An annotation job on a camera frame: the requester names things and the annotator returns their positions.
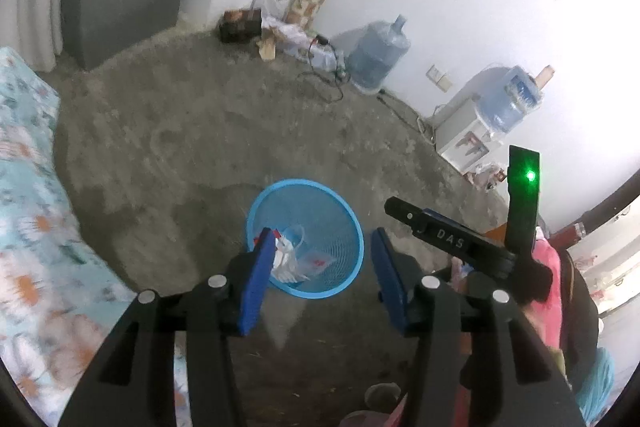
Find white water dispenser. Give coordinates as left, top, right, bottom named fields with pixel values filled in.
left=435, top=97, right=506, bottom=170

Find person's pink clothing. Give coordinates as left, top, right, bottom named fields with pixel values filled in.
left=532, top=227, right=563, bottom=360

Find grey curtain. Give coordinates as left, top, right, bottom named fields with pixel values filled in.
left=0, top=0, right=66, bottom=72

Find white power cable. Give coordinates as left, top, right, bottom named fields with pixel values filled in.
left=377, top=89, right=439, bottom=146

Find crumpled white plastic wrapper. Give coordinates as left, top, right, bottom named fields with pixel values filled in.
left=272, top=224, right=336, bottom=284

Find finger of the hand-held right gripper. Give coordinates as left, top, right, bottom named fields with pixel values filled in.
left=384, top=196, right=517, bottom=279

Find white wall socket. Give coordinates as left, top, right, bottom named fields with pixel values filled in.
left=426, top=64, right=453, bottom=93

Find dark box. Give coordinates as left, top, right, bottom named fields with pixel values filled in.
left=218, top=8, right=263, bottom=44

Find wooden scraps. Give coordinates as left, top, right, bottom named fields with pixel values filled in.
left=257, top=32, right=277, bottom=60

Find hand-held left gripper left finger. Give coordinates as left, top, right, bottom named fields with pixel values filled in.
left=57, top=228, right=277, bottom=427

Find floral light blue blanket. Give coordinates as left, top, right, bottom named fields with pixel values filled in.
left=0, top=47, right=191, bottom=427

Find brown slipper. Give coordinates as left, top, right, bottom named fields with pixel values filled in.
left=365, top=382, right=402, bottom=409

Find black cable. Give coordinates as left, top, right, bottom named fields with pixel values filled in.
left=298, top=36, right=347, bottom=104

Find blue dispenser water jug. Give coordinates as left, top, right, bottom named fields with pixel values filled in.
left=475, top=66, right=544, bottom=136

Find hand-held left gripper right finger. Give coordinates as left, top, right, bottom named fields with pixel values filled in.
left=371, top=227, right=586, bottom=427

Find blue mesh waste basket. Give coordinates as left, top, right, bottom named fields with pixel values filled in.
left=246, top=178, right=365, bottom=299

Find pile of plastic bags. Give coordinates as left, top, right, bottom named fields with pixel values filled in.
left=252, top=0, right=346, bottom=72

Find grey cabinet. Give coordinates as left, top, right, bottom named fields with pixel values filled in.
left=61, top=0, right=191, bottom=70

